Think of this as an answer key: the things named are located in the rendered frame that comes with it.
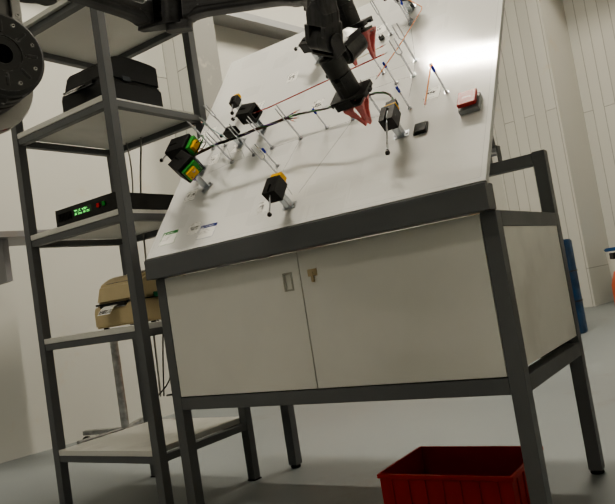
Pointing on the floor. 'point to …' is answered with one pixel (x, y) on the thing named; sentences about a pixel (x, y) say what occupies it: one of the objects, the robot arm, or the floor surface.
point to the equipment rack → (111, 233)
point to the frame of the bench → (523, 383)
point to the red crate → (457, 476)
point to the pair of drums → (575, 285)
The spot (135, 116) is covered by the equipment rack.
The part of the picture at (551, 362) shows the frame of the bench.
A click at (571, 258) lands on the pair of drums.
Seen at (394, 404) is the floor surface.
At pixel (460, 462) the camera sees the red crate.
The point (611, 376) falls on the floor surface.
